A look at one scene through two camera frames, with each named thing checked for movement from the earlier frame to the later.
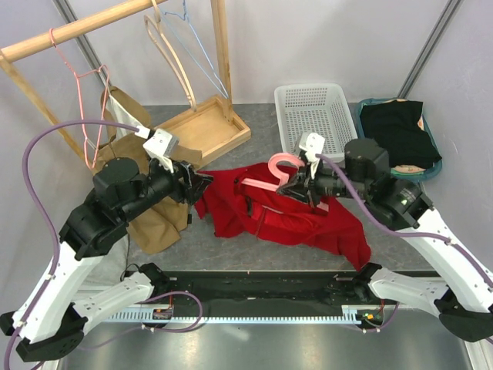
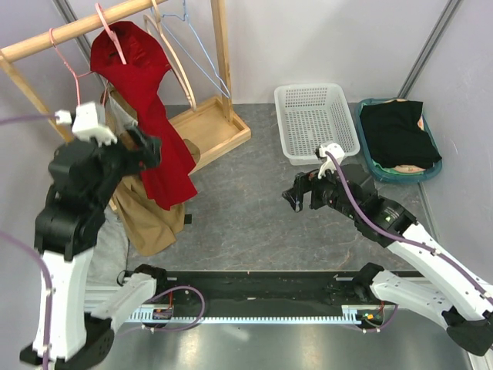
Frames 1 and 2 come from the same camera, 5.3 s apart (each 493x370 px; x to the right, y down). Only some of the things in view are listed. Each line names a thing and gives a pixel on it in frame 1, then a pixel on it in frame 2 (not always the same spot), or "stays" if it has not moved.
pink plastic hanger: x=273 y=163 → x=112 y=35
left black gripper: x=190 y=190 → x=149 y=154
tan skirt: x=169 y=224 stays
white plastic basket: x=319 y=109 stays
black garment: x=394 y=126 stays
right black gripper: x=302 y=193 stays
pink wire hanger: x=78 y=77 stays
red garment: x=243 y=201 → x=173 y=178
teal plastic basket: x=428 y=127 stays
